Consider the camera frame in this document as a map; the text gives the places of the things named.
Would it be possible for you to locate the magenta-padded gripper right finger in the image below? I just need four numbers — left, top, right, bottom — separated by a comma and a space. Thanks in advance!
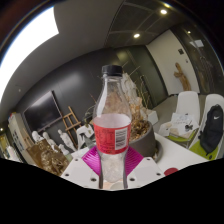
121, 145, 166, 190

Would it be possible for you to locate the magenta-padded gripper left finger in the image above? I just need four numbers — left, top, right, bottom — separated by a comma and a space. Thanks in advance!
60, 145, 102, 190

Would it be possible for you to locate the clear red-labelled drink bottle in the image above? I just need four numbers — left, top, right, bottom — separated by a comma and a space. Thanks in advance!
92, 64, 133, 184

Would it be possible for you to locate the grey plant saucer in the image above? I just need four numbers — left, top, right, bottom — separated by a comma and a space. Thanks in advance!
153, 139, 164, 163

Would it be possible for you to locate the flat round red coaster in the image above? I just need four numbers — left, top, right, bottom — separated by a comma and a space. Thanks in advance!
163, 167, 180, 177

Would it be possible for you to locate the grey pot with dried plant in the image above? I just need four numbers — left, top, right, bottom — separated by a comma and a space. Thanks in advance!
121, 66, 157, 158

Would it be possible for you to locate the golden brown sculpture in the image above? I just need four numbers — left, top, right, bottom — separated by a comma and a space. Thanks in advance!
26, 139, 71, 177

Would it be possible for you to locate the white plaster figure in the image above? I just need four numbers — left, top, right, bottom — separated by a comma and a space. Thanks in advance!
57, 129, 76, 153

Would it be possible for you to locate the white plastic chair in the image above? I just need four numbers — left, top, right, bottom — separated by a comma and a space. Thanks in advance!
189, 93, 224, 162
159, 90, 202, 148
75, 123, 95, 149

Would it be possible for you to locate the wooden easel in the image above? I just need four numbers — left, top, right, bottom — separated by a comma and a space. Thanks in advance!
62, 106, 82, 141

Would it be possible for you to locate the white plaster bust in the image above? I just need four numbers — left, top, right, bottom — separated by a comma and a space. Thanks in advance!
31, 130, 43, 144

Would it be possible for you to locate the white papers pile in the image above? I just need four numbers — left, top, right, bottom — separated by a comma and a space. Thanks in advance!
169, 112, 196, 136

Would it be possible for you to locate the white cabinet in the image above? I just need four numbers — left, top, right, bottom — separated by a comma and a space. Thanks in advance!
7, 113, 34, 158

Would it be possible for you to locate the black backpack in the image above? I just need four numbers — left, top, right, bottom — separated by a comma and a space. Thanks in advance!
199, 104, 224, 156

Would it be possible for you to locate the tall white plaster statue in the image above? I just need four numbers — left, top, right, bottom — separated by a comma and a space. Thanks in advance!
121, 73, 148, 114

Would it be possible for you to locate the wooden figure sculpture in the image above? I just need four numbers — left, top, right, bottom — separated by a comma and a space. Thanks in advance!
173, 62, 193, 92

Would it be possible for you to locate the long ceiling light panel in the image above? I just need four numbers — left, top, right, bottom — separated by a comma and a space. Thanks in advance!
0, 6, 60, 101

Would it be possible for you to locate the black wall screen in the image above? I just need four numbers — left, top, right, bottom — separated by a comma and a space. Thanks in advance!
23, 90, 63, 134

